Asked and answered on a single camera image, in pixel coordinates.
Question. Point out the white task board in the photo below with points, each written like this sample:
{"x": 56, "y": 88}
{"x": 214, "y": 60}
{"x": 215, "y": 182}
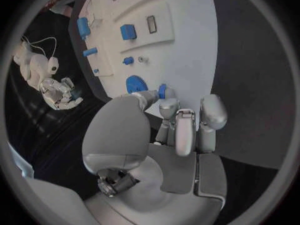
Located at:
{"x": 187, "y": 46}

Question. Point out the blue round plug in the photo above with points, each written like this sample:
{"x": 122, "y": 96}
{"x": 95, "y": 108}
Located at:
{"x": 128, "y": 60}

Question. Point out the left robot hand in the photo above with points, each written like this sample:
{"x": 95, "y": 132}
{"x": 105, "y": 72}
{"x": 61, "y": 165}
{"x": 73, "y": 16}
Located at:
{"x": 122, "y": 131}

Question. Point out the small blue peg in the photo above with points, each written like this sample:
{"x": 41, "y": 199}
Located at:
{"x": 162, "y": 91}

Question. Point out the blue short cylinder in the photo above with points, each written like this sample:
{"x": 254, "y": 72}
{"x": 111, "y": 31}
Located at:
{"x": 89, "y": 52}

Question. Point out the large blue cylinder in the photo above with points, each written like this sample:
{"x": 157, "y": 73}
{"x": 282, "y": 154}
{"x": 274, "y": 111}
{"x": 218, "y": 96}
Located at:
{"x": 83, "y": 28}

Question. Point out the tiny blue peg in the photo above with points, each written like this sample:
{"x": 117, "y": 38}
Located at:
{"x": 96, "y": 71}

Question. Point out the blue square block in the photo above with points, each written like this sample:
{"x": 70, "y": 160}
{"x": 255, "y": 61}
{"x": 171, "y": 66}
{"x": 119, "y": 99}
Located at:
{"x": 128, "y": 32}

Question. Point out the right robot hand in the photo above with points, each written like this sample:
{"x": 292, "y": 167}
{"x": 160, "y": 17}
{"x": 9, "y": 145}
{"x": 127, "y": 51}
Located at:
{"x": 58, "y": 92}

